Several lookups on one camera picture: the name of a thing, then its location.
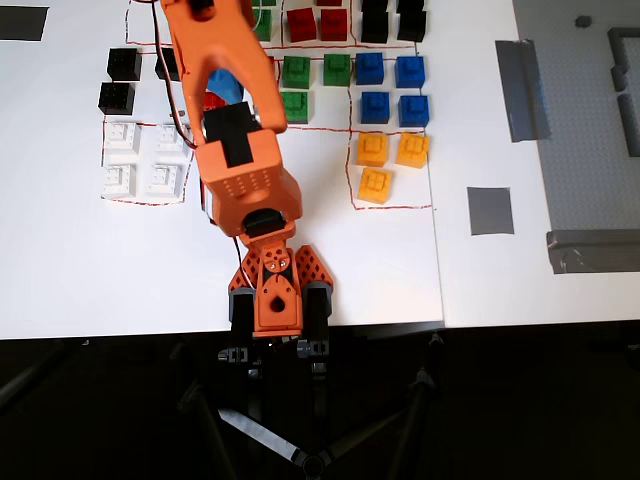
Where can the red lego block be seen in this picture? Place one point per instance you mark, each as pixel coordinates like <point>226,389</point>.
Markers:
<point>334,24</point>
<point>302,25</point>
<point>275,70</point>
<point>330,2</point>
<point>215,101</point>

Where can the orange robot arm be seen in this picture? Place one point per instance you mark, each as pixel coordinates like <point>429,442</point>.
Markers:
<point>240,170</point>

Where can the black lego block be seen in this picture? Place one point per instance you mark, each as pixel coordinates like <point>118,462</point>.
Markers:
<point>375,27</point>
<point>116,97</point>
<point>124,65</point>
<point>167,64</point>
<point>412,26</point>
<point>411,4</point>
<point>375,4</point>

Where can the green lego block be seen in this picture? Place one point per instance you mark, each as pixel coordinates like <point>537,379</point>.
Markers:
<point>299,106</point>
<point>296,71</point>
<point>265,2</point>
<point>265,24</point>
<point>336,69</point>

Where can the white stepped lego block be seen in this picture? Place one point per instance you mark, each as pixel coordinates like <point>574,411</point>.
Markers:
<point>171,137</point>
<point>164,180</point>
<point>118,181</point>
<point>120,137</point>

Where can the blue lego block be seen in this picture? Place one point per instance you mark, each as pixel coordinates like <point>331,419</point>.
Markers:
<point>414,111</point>
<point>375,107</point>
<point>370,68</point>
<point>411,71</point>

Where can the yellow lego block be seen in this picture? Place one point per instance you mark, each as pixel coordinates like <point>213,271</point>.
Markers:
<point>375,186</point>
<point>372,149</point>
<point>413,149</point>

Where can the grey square tape marker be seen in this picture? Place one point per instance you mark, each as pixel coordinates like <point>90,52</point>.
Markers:
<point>490,210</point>

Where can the black tape patch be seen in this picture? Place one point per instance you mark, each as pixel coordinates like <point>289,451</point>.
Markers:
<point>22,22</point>

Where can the black grey table clamp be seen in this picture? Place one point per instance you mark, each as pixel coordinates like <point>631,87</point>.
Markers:
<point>316,310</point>
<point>243,315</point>

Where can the grey tape strip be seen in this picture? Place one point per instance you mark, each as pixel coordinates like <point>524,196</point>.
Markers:
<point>592,250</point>
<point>522,90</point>

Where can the black tripod stand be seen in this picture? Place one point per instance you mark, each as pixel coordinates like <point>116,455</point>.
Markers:
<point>260,434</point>

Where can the grey lego baseplate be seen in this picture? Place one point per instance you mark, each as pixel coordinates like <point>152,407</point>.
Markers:
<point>575,150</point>

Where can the small grey lego stud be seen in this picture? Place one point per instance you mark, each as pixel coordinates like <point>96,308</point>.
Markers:
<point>582,21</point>

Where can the grey lego wall brick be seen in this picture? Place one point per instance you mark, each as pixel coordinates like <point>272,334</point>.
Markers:
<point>619,79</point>
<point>617,45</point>
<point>629,125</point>

